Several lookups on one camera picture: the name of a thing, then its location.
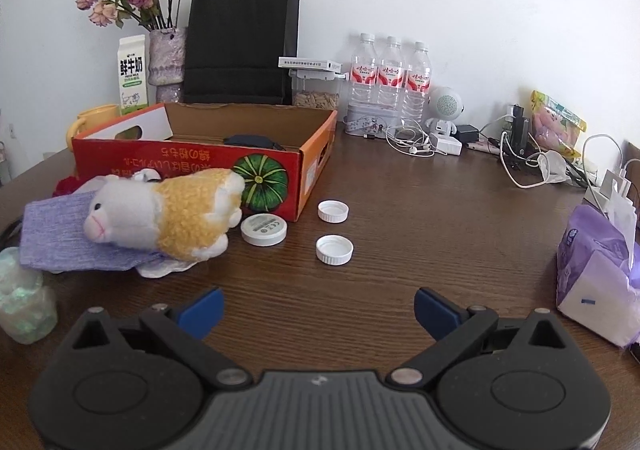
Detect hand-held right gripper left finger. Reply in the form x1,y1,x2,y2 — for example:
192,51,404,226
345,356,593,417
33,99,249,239
70,286,253,387

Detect purple tissue pack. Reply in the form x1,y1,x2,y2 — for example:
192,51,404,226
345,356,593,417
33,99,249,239
556,203,640,335

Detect yellow green snack packet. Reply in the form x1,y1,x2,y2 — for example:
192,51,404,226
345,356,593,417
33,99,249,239
530,90,588,153

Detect white yellow plush sheep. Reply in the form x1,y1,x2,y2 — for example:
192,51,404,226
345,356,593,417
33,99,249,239
82,169,246,262

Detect white robot speaker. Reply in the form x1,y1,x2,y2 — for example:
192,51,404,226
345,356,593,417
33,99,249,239
425,86,468,135

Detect black upright charger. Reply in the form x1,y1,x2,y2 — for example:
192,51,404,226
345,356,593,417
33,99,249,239
509,104,531,156

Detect flat white box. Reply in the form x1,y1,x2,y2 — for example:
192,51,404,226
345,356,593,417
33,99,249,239
278,56,344,74

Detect black paper bag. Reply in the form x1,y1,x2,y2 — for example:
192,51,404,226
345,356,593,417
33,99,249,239
182,0,301,106

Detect clear container of seeds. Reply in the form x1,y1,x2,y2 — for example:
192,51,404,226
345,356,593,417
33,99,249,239
290,70,347,110

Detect printed tin box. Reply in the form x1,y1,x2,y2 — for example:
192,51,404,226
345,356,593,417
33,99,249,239
345,103,402,138

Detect white round jar lid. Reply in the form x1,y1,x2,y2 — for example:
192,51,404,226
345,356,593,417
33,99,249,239
240,213,289,246

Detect yellow mug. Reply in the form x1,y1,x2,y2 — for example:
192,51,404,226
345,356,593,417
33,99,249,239
66,103,122,137

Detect pale green plastic bag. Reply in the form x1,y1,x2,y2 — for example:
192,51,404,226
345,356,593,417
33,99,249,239
0,246,58,345

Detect red fabric rose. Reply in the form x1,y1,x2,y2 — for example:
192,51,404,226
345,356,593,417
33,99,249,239
52,175,83,198

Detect white milk carton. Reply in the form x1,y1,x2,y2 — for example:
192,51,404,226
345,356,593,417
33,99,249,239
118,34,150,116

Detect white face mask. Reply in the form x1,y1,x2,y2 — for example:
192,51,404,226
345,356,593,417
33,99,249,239
532,151,568,183

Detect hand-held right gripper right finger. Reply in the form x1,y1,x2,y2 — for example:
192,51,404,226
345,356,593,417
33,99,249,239
414,286,568,387

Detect red cardboard box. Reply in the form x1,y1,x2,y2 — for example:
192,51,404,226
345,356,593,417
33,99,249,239
71,103,339,222

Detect white crumpled tissue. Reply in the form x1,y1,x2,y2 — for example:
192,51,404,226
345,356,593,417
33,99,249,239
137,257,198,279

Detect purple textured vase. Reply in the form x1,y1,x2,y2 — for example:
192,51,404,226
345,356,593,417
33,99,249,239
148,28,188,104

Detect black pouch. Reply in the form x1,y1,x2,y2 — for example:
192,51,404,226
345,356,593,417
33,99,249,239
222,133,287,151

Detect white charger block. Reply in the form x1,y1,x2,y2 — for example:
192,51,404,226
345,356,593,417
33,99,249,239
429,133,463,156

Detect purple woven cloth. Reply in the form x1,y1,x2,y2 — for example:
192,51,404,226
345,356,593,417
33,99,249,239
19,190,166,273

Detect white bottle cap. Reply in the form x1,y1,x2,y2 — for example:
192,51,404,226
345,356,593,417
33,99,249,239
318,199,349,223
315,234,354,266

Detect white cable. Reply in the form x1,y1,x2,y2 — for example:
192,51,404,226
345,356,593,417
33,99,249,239
500,133,626,189

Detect white earphones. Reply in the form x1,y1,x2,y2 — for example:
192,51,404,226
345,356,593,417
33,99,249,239
385,125,436,156

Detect white wall plug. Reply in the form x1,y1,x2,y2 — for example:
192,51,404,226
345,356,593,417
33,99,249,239
597,167,633,206

